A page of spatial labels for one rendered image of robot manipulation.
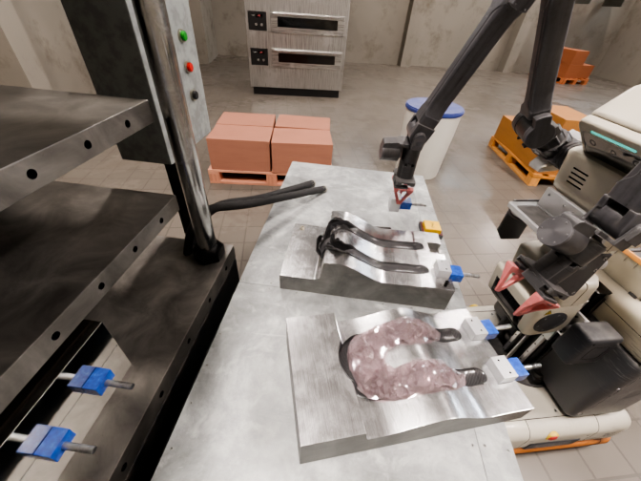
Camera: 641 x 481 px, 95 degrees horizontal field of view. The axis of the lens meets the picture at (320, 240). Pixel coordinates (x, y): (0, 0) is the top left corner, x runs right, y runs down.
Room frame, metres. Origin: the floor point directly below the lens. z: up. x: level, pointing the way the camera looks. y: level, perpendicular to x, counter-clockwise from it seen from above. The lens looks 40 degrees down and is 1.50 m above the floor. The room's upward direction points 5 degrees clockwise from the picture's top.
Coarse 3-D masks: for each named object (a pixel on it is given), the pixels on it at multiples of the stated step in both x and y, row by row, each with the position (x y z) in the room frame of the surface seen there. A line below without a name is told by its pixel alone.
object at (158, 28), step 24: (144, 0) 0.69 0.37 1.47; (144, 24) 0.69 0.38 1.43; (168, 24) 0.72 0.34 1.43; (144, 48) 0.70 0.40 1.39; (168, 48) 0.71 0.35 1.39; (168, 72) 0.70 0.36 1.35; (168, 96) 0.69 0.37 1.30; (168, 120) 0.69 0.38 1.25; (192, 144) 0.71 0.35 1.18; (192, 168) 0.70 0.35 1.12; (192, 192) 0.69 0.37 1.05; (192, 216) 0.70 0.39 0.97; (216, 240) 0.73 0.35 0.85
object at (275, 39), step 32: (256, 0) 5.88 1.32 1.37; (288, 0) 5.95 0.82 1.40; (320, 0) 6.01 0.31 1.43; (256, 32) 5.87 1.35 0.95; (288, 32) 5.92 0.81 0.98; (320, 32) 5.99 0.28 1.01; (256, 64) 5.86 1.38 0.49; (288, 64) 5.91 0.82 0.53; (320, 64) 5.98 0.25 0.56; (320, 96) 6.07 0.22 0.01
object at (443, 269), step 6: (438, 264) 0.63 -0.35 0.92; (444, 264) 0.63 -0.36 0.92; (450, 264) 0.65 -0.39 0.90; (438, 270) 0.61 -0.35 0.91; (444, 270) 0.61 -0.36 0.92; (450, 270) 0.61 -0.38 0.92; (456, 270) 0.63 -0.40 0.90; (438, 276) 0.61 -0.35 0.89; (444, 276) 0.61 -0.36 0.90; (450, 276) 0.61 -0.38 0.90; (456, 276) 0.61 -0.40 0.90; (462, 276) 0.61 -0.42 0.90; (468, 276) 0.62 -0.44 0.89; (474, 276) 0.62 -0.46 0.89
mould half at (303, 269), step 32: (288, 256) 0.67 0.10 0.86; (352, 256) 0.63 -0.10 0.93; (384, 256) 0.69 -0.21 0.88; (416, 256) 0.69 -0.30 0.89; (288, 288) 0.59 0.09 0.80; (320, 288) 0.58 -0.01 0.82; (352, 288) 0.58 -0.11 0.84; (384, 288) 0.57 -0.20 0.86; (416, 288) 0.57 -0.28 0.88; (448, 288) 0.56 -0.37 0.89
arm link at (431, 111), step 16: (496, 0) 0.86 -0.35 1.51; (512, 0) 0.81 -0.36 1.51; (528, 0) 0.81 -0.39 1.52; (496, 16) 0.84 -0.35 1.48; (512, 16) 0.84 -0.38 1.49; (480, 32) 0.85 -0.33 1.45; (496, 32) 0.85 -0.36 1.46; (464, 48) 0.88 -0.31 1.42; (480, 48) 0.85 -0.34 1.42; (464, 64) 0.86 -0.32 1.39; (480, 64) 0.86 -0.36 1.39; (448, 80) 0.87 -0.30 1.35; (464, 80) 0.87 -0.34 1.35; (432, 96) 0.89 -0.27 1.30; (448, 96) 0.87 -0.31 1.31; (432, 112) 0.88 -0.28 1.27; (416, 128) 0.88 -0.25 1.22; (432, 128) 0.88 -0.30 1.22
